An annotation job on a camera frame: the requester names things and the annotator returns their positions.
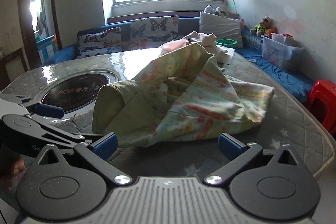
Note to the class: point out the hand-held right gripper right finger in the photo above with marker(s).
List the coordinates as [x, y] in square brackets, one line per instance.
[229, 145]

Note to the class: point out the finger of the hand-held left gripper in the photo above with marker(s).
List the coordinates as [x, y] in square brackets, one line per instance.
[78, 138]
[48, 109]

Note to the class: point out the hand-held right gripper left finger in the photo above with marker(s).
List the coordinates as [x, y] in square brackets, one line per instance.
[106, 145]

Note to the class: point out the green patterned garment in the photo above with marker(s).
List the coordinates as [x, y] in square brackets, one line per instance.
[197, 98]

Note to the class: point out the hanging clothes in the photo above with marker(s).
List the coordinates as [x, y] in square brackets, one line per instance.
[40, 20]

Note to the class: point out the person's left hand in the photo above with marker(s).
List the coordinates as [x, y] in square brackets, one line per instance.
[11, 169]

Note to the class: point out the round black hotplate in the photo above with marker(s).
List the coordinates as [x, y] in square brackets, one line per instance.
[78, 87]

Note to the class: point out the dark wooden furniture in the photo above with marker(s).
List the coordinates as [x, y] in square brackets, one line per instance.
[13, 66]

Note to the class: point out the blue sofa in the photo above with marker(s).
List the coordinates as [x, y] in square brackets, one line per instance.
[65, 53]

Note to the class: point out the blue cabinet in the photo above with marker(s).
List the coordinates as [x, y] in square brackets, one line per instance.
[46, 49]

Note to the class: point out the grey quilted table cover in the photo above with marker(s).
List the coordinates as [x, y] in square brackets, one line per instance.
[288, 119]

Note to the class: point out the small butterfly print cushion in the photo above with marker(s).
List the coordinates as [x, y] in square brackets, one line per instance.
[99, 41]

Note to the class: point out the blue sofa blanket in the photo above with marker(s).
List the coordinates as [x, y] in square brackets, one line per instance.
[283, 74]

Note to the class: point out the small white packet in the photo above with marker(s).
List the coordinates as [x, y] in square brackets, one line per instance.
[253, 59]

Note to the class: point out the white board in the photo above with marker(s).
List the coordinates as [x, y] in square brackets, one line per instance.
[229, 53]

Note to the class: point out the green bowl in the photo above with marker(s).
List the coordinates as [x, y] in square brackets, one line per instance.
[225, 41]

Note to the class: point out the clear plastic storage box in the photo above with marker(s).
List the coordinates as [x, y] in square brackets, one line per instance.
[278, 53]

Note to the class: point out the cream garment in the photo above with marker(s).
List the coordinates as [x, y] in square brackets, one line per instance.
[207, 39]

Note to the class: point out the red plastic stool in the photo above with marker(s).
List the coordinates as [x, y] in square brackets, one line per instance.
[323, 87]

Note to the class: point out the pink garment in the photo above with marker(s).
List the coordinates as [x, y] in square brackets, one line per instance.
[173, 45]

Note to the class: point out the orange toy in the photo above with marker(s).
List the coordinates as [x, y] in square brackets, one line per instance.
[271, 32]

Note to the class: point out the grey pillow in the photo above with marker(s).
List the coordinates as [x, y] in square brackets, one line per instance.
[220, 24]

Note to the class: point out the brown teddy bear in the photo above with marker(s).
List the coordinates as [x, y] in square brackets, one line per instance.
[262, 26]

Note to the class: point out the large butterfly print cushion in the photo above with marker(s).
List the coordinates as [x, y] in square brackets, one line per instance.
[152, 29]

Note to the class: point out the black and white plush toy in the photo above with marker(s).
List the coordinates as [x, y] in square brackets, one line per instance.
[221, 12]

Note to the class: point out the dark wooden door frame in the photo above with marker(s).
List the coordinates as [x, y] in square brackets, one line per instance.
[22, 3]

